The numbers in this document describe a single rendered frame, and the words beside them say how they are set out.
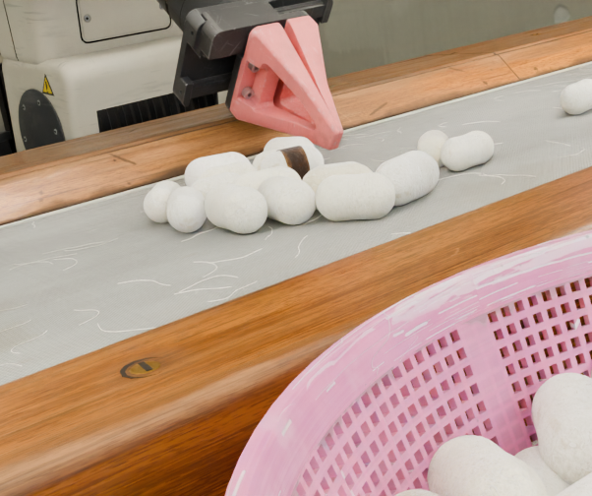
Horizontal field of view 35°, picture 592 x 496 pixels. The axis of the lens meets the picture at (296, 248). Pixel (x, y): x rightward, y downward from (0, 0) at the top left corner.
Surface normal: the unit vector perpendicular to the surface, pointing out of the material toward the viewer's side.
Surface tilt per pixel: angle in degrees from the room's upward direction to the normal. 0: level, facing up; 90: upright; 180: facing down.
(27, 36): 90
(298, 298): 0
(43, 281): 0
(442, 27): 90
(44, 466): 45
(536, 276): 75
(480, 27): 90
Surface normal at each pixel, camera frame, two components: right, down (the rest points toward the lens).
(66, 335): -0.15, -0.95
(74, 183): 0.30, -0.58
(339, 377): 0.78, -0.25
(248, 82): 0.55, 0.69
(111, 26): 0.67, 0.23
